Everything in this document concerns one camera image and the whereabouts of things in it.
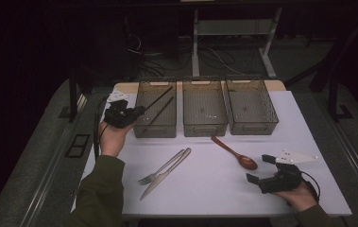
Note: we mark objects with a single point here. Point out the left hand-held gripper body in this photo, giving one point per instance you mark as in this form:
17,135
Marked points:
118,116

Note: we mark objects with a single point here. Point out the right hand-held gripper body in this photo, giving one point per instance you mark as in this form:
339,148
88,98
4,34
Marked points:
285,183

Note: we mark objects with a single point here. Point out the brown wooden spoon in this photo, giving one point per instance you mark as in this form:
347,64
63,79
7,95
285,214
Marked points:
246,162

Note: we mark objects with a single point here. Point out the clear brown plastic bin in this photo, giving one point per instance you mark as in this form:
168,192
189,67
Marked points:
164,126
204,107
250,105

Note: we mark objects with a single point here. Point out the silver metal fork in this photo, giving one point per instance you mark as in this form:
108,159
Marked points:
167,164

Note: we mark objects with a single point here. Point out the silver metal knife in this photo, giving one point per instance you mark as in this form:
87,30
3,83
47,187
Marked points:
167,173

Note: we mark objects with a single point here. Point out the person's right hand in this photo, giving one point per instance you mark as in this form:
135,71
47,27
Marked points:
299,195

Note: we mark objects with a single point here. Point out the person's left hand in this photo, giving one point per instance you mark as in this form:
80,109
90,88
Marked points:
112,138

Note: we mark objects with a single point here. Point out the black metal stand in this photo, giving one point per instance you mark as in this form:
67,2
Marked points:
332,78
72,97

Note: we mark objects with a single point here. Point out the white metal desk frame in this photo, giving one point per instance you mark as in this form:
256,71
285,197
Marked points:
235,26

